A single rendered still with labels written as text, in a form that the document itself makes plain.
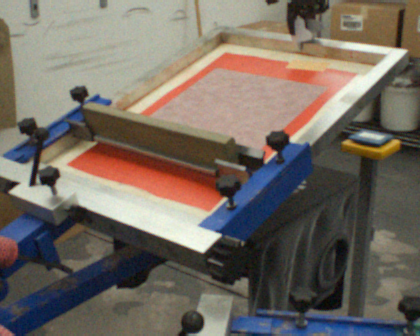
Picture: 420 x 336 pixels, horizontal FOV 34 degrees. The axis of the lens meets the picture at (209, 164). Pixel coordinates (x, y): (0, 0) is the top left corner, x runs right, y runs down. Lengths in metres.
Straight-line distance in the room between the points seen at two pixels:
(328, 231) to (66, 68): 2.46
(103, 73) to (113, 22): 0.30
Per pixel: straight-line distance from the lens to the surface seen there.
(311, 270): 1.72
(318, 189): 1.71
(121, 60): 4.19
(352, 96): 1.56
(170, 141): 1.41
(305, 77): 1.74
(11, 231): 1.27
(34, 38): 3.76
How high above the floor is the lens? 1.60
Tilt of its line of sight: 21 degrees down
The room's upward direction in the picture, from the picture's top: straight up
